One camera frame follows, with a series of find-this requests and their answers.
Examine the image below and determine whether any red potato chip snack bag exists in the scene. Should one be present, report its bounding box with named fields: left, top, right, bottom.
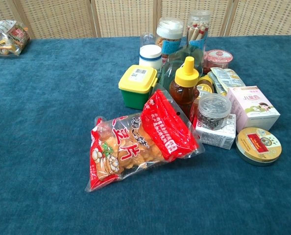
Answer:
left=85, top=90, right=205, bottom=193

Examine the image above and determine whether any small honey jar yellow label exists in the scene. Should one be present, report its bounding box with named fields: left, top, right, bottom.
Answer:
left=196, top=74, right=215, bottom=94

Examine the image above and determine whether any blue velvet tablecloth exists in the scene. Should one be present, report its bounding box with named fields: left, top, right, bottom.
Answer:
left=0, top=35, right=291, bottom=235

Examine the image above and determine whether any woven rattan folding screen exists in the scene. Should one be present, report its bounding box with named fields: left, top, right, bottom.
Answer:
left=0, top=0, right=291, bottom=40

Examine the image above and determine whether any clear green plastic bag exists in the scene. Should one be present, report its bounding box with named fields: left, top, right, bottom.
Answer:
left=158, top=46, right=205, bottom=86

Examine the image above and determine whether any clear jar with white lid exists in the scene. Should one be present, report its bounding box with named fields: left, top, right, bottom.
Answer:
left=155, top=17, right=185, bottom=59

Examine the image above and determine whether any clear empty plastic bottle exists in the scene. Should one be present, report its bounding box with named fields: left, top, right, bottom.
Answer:
left=140, top=32, right=157, bottom=49

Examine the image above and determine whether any round gold tin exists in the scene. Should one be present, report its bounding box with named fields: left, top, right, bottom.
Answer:
left=235, top=127, right=283, bottom=167

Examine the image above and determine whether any pink and white carton box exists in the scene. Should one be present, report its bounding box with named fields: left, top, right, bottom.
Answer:
left=226, top=85, right=281, bottom=133

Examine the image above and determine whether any white jar with blue band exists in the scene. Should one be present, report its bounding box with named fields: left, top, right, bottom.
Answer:
left=139, top=45, right=163, bottom=70

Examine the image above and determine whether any clear bag of wrapped snacks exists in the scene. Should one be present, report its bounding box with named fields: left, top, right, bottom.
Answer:
left=0, top=20, right=31, bottom=58

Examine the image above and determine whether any clear tub of dark seeds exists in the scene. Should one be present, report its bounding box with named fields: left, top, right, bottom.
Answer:
left=196, top=94, right=232, bottom=130

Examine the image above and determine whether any green box with yellow lid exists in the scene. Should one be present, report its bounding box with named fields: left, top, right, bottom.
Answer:
left=118, top=64, right=158, bottom=110

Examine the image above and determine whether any pink yogurt cup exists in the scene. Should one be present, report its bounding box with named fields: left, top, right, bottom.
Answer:
left=205, top=49, right=234, bottom=70

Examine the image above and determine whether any clear tube of biscuit sticks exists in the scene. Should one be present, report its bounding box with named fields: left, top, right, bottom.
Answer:
left=186, top=9, right=212, bottom=53

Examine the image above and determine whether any silver foil snack packet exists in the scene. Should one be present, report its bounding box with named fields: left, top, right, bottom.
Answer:
left=207, top=67, right=246, bottom=96

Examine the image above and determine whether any white printed carton box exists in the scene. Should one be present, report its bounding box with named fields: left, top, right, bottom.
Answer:
left=195, top=114, right=237, bottom=150

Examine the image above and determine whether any honey bottle with yellow cap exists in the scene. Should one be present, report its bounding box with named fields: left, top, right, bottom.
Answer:
left=169, top=56, right=200, bottom=118

